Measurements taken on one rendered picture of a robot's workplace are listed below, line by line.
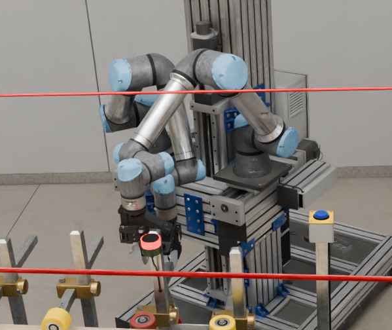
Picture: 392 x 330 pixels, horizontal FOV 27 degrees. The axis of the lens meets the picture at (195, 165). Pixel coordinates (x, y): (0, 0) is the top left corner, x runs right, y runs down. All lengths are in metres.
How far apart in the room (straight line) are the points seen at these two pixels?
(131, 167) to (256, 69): 0.96
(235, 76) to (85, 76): 2.73
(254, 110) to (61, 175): 2.99
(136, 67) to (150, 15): 2.21
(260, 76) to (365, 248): 1.29
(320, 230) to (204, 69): 0.66
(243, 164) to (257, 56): 0.47
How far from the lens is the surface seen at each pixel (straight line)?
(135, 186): 2.50
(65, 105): 5.39
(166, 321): 2.65
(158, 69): 2.89
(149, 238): 2.46
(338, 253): 4.16
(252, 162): 3.05
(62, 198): 5.43
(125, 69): 2.87
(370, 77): 5.13
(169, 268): 2.89
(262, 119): 2.82
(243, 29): 3.15
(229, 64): 2.62
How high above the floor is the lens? 2.39
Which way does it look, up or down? 25 degrees down
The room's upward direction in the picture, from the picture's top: 5 degrees counter-clockwise
